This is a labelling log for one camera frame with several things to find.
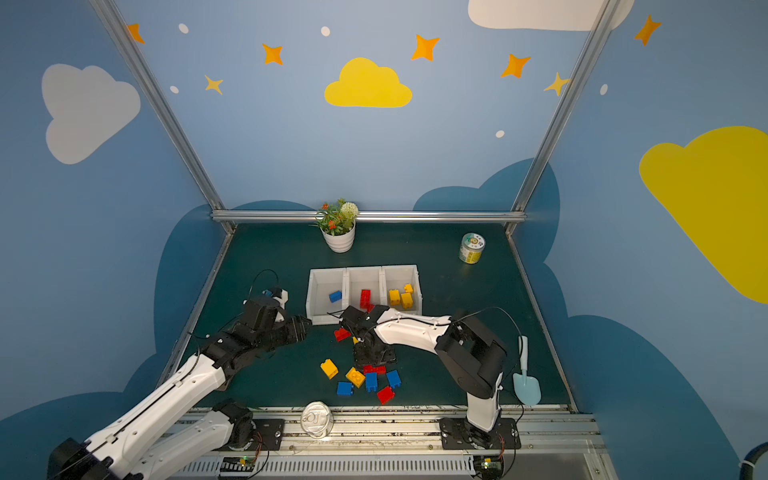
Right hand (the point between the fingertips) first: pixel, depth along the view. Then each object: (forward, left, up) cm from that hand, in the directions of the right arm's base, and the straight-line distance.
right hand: (372, 362), depth 85 cm
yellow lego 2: (-3, +12, +1) cm, 12 cm away
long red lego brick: (+21, +4, 0) cm, 21 cm away
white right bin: (+26, -8, 0) cm, 27 cm away
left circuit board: (-26, +32, -4) cm, 41 cm away
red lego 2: (-2, 0, +2) cm, 3 cm away
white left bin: (+24, +18, -1) cm, 30 cm away
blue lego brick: (+22, +15, 0) cm, 26 cm away
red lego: (+8, +10, +1) cm, 13 cm away
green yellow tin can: (+41, -33, +6) cm, 53 cm away
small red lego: (+19, +2, -1) cm, 19 cm away
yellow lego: (+21, -10, 0) cm, 24 cm away
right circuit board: (-23, -31, -5) cm, 39 cm away
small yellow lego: (+26, -11, 0) cm, 28 cm away
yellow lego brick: (+22, -6, +1) cm, 22 cm away
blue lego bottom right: (-4, -7, -1) cm, 8 cm away
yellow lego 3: (-4, +4, -1) cm, 6 cm away
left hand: (+6, +19, +12) cm, 23 cm away
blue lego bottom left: (-7, +7, -1) cm, 10 cm away
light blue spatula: (-5, -43, +1) cm, 43 cm away
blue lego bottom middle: (-6, 0, +2) cm, 6 cm away
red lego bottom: (-9, -4, 0) cm, 10 cm away
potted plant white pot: (+43, +15, +14) cm, 48 cm away
